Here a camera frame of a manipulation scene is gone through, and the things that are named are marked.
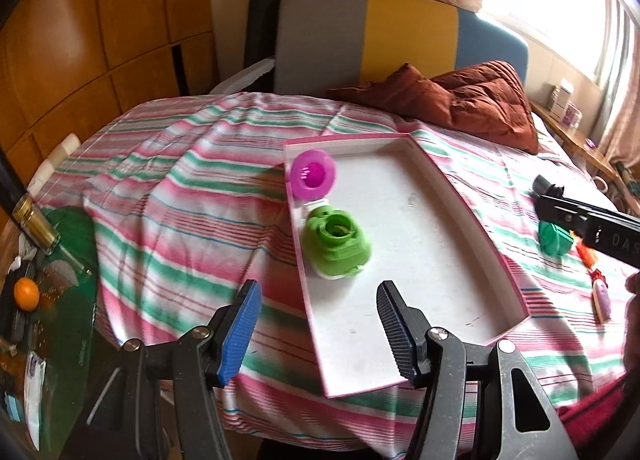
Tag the person's red clothing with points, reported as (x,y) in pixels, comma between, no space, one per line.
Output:
(610,415)

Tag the rust brown quilt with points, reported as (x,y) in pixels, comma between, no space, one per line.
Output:
(475,95)

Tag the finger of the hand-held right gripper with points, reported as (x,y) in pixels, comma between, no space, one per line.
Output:
(565,215)

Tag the person's right hand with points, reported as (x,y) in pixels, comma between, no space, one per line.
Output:
(634,286)

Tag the purple box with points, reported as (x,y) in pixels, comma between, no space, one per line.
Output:
(573,118)

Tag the yellow brush with purple bristles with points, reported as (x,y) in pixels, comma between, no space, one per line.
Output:
(601,299)

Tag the glass bottle with gold cap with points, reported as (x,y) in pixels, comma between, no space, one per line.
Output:
(35,225)

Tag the wooden bedside shelf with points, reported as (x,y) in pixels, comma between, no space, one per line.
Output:
(575,138)

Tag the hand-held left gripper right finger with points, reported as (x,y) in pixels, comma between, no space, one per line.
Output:
(395,330)

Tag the black rolled mat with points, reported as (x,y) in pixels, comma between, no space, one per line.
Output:
(262,15)

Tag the window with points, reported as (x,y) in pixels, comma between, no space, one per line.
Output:
(550,0)

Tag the black pole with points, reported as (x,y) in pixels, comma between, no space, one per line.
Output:
(11,185)

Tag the green plastic cup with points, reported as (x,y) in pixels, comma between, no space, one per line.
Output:
(554,239)

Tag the green glass side table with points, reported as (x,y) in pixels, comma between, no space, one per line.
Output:
(70,340)

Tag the stack of paper cups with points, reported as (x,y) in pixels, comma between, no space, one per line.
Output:
(52,165)

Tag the white mug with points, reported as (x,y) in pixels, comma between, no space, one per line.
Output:
(600,184)

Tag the green frog toy purple lid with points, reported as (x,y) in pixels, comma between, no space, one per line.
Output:
(335,240)

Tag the grey yellow blue headboard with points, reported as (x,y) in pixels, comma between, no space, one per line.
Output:
(410,30)

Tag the white tissue packet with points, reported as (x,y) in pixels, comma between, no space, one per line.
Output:
(35,390)

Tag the white tray with pink rim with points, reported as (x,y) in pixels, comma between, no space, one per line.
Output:
(425,240)

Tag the striped pink green bedsheet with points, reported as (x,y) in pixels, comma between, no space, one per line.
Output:
(200,190)

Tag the red toy block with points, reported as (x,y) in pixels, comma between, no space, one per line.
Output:
(586,254)

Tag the orange fruit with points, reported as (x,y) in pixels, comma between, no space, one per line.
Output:
(26,293)

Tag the wooden wardrobe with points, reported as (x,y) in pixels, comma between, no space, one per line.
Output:
(100,40)

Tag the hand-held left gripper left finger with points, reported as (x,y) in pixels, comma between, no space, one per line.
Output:
(235,330)

